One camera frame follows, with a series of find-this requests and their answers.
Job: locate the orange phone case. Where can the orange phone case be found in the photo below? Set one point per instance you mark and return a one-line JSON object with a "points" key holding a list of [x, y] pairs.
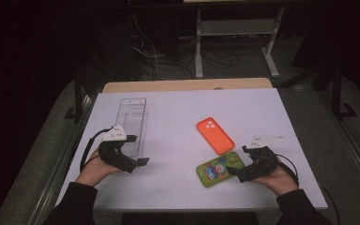
{"points": [[215, 135]]}

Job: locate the person's right hand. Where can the person's right hand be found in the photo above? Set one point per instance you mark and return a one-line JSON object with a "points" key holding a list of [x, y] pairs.
{"points": [[278, 181]]}

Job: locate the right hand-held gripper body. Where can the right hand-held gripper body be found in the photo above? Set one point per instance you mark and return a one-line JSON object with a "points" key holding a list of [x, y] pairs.
{"points": [[262, 162]]}

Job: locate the aluminium rail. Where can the aluminium rail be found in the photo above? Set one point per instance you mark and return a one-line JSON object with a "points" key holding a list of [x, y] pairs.
{"points": [[350, 146], [59, 168]]}

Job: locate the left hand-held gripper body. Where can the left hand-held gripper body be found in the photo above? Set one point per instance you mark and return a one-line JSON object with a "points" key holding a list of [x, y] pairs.
{"points": [[115, 154]]}

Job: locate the clear plastic tray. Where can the clear plastic tray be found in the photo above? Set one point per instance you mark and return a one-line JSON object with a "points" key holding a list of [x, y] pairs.
{"points": [[134, 117]]}

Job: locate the black metal stand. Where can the black metal stand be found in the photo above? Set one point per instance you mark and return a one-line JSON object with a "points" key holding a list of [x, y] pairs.
{"points": [[337, 93], [78, 93]]}

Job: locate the green snack packet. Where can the green snack packet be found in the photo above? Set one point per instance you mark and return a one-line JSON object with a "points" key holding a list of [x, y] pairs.
{"points": [[214, 172]]}

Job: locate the white metal desk frame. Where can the white metal desk frame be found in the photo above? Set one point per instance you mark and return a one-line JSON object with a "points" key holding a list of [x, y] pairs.
{"points": [[237, 27]]}

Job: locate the person's left hand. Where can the person's left hand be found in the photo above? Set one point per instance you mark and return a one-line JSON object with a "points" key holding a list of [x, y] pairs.
{"points": [[93, 170]]}

